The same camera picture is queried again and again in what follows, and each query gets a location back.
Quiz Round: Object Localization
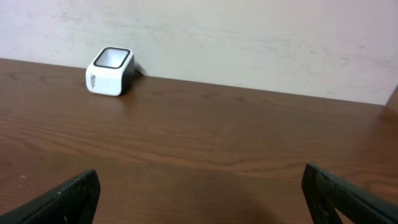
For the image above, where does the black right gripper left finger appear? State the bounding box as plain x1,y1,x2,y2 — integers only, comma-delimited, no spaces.
1,169,101,224

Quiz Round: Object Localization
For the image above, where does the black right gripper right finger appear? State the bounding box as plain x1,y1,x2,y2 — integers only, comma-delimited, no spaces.
302,164,397,224

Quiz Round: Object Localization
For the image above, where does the white barcode scanner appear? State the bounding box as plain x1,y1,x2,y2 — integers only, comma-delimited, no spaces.
85,47,136,96

